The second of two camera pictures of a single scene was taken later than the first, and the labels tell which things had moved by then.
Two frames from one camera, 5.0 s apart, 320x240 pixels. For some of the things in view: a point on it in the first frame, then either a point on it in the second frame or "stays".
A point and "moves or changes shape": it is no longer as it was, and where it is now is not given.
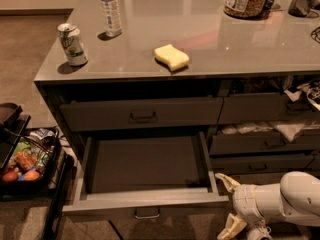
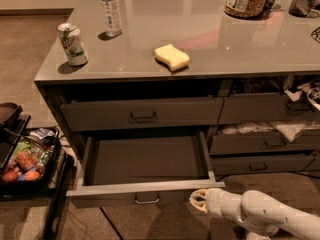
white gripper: [244, 199] -> [213, 201]
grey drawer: [244, 144] stays
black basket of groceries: [33, 160] stays
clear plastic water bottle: [111, 9] stays
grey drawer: [145, 176] moves or changes shape
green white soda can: [71, 39] stays
